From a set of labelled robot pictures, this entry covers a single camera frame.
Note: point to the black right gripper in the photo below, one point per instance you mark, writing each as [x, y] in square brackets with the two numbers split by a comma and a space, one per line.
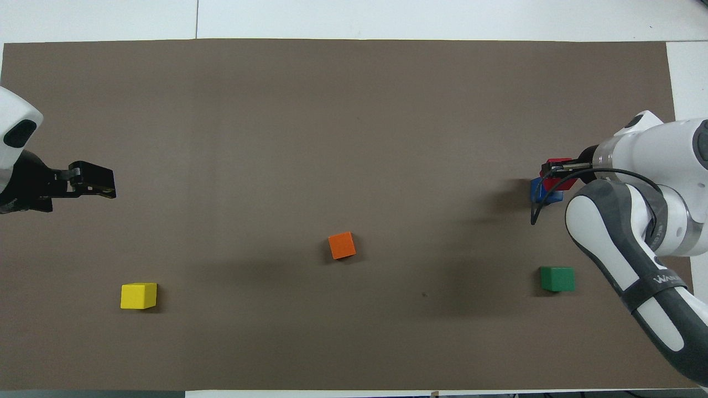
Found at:
[587, 163]

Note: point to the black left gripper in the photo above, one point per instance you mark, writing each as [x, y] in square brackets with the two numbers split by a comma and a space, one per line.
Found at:
[25, 188]

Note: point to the red wooden block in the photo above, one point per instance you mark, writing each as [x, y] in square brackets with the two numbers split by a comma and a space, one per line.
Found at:
[553, 164]

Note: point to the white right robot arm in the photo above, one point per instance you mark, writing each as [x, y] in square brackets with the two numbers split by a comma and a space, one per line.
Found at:
[652, 166]

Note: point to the blue wooden block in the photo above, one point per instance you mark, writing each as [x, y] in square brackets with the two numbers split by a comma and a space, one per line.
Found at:
[535, 190]

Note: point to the green wooden block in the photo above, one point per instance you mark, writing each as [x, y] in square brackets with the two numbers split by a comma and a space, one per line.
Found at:
[557, 279]

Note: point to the yellow wooden block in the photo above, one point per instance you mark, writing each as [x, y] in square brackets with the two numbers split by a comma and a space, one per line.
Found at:
[138, 296]

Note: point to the orange wooden block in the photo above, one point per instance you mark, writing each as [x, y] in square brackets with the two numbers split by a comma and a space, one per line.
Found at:
[342, 246]

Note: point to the brown table mat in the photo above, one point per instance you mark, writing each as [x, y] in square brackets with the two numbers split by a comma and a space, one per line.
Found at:
[354, 110]

